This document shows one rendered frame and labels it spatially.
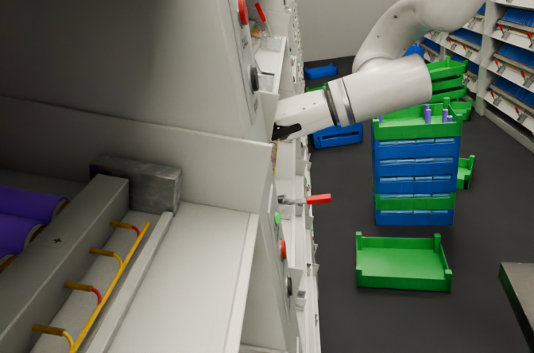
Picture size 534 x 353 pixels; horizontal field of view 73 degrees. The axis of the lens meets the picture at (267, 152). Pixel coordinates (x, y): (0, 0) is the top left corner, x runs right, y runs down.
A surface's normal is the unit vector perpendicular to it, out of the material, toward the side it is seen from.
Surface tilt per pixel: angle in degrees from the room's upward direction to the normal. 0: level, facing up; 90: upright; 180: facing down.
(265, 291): 90
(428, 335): 0
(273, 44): 90
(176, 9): 90
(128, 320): 18
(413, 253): 0
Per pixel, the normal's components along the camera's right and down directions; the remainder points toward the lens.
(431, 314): -0.15, -0.89
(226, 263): 0.16, -0.87
